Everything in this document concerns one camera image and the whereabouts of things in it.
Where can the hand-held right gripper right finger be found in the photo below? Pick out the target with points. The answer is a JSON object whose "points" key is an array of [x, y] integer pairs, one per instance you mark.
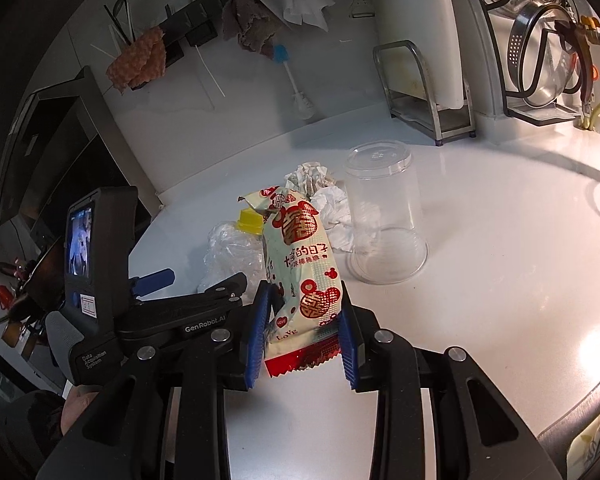
{"points": [[350, 347]]}

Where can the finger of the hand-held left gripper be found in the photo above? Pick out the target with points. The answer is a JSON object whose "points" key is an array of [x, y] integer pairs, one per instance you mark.
{"points": [[225, 287], [155, 280]]}

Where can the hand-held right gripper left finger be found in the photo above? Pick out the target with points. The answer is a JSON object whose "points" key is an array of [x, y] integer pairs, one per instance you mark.
{"points": [[256, 340]]}

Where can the crushed clear plastic bottle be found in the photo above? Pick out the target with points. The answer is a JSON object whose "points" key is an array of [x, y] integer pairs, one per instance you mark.
{"points": [[232, 252]]}

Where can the red and white snack packet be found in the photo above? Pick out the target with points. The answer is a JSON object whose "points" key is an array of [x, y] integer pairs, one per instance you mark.
{"points": [[300, 280]]}

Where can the person's left hand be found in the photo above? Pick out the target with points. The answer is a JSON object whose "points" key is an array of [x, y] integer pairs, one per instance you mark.
{"points": [[76, 410]]}

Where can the dark kitchen appliance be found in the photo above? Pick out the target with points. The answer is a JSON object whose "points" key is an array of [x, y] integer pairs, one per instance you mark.
{"points": [[55, 155]]}

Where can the crumpled white tissue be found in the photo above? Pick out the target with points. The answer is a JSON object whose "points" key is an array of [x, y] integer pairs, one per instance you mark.
{"points": [[336, 212]]}

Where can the crumpled checked paper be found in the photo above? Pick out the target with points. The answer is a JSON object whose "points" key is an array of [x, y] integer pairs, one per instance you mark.
{"points": [[307, 176]]}

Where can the clear plastic cup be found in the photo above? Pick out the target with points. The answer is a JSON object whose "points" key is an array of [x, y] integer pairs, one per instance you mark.
{"points": [[385, 212]]}

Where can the orange dish cloth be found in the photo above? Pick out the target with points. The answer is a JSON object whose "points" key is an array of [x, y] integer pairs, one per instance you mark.
{"points": [[136, 60]]}

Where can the white bottle brush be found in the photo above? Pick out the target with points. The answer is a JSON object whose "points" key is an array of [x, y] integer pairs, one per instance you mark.
{"points": [[294, 82]]}

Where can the steel cutting board rack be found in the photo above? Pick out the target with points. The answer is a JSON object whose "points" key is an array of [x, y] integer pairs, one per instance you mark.
{"points": [[422, 97]]}

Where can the brown dish cloth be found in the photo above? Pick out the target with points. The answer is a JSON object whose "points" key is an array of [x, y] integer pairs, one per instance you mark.
{"points": [[252, 25]]}

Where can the white dish cloth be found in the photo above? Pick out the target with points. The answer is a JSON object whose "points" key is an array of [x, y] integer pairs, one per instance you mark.
{"points": [[305, 0]]}

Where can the white cutting board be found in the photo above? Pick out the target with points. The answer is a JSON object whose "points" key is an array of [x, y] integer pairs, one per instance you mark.
{"points": [[424, 25]]}

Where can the steel perforated colander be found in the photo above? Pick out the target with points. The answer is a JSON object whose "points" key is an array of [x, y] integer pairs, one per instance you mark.
{"points": [[544, 55]]}

